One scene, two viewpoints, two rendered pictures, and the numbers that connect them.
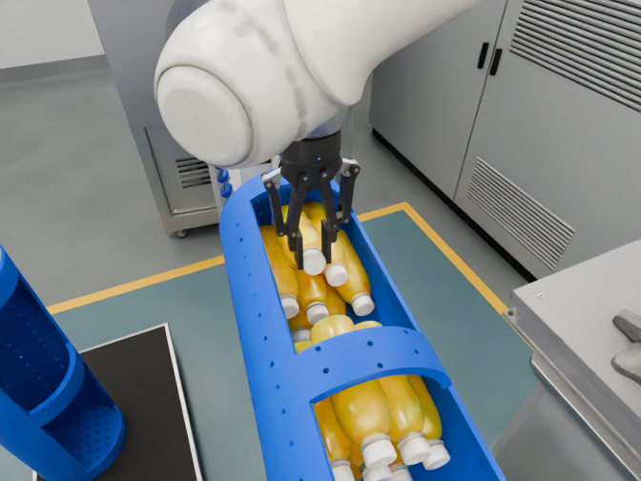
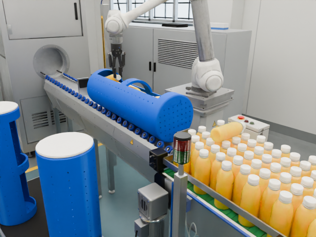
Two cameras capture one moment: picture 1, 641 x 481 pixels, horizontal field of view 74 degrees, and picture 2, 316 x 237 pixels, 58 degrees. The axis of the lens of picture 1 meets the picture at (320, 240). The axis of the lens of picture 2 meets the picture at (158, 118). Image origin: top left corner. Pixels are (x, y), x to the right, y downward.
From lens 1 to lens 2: 1.54 m
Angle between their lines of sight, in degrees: 28
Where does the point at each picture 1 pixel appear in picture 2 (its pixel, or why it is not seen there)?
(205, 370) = not seen: hidden behind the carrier
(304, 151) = (116, 46)
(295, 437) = (124, 90)
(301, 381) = (123, 84)
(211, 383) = not seen: hidden behind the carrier
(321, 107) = (124, 26)
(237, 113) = (117, 24)
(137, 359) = (31, 187)
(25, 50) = not seen: outside the picture
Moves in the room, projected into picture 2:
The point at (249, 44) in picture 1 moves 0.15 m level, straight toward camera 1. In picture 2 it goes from (117, 18) to (128, 19)
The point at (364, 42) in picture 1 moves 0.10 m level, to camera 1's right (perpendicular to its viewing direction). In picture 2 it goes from (128, 19) to (144, 19)
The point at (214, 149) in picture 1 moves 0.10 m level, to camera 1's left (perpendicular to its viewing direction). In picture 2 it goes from (114, 29) to (97, 29)
